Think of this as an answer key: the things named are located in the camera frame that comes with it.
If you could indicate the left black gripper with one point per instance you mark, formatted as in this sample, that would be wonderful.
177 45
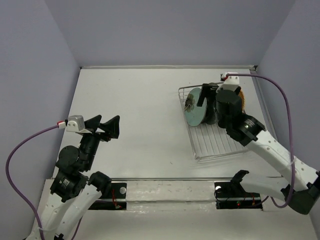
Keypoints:
112 126

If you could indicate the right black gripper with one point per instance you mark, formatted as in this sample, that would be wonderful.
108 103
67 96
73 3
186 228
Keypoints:
208 90

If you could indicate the light green floral plate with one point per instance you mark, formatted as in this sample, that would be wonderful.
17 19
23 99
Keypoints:
194 114

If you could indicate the round woven wicker plate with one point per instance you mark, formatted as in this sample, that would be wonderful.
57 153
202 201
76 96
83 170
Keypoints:
241 95

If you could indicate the black round plate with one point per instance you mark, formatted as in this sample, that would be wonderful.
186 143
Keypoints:
210 117

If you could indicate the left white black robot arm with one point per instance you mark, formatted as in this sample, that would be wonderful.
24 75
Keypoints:
72 193

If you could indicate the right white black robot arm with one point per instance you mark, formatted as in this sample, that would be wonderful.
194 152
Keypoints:
154 143

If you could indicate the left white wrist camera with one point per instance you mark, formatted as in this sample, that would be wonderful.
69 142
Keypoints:
75 124

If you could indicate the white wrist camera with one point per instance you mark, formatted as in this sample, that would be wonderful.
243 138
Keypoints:
75 124
230 81

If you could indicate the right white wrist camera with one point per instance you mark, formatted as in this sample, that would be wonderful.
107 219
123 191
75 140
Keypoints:
230 81

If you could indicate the metal wire dish rack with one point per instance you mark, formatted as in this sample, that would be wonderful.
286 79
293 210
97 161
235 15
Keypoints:
205 137

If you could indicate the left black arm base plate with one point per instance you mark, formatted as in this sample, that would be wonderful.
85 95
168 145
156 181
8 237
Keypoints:
113 200

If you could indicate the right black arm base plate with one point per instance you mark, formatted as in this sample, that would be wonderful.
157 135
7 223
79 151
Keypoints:
232 197

